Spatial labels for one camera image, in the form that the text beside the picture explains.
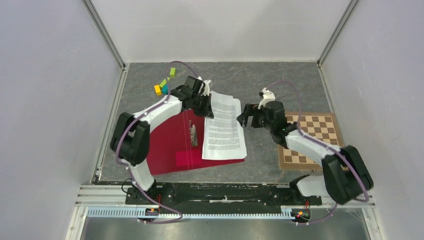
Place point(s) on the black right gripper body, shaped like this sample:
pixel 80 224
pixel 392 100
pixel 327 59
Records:
pixel 259 118

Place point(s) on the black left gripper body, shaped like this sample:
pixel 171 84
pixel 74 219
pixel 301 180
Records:
pixel 200 104

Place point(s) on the silver metal folder clip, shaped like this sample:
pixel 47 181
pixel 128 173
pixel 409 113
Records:
pixel 193 135

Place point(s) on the printed text paper sheet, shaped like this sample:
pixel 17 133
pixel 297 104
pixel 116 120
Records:
pixel 223 137

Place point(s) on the red clip file folder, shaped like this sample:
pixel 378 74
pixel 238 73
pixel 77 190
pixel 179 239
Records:
pixel 170 149

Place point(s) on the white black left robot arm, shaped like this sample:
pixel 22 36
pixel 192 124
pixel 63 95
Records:
pixel 131 137

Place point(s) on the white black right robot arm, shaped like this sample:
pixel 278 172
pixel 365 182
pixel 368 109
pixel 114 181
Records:
pixel 344 174

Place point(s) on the teal block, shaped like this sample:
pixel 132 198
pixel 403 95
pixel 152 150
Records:
pixel 165 90

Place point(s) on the light green block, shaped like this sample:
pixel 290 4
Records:
pixel 172 72

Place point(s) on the orange yellow block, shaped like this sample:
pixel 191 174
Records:
pixel 157 90

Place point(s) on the wooden chessboard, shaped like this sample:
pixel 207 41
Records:
pixel 319 132

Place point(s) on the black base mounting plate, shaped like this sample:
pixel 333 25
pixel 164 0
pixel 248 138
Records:
pixel 173 194

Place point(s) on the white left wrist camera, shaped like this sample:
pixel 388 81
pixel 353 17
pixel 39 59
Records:
pixel 205 87

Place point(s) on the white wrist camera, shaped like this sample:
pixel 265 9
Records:
pixel 205 87
pixel 266 97

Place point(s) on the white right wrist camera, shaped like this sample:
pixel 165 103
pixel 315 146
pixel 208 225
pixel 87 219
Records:
pixel 266 97

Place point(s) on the aluminium frame rail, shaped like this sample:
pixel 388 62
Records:
pixel 128 201

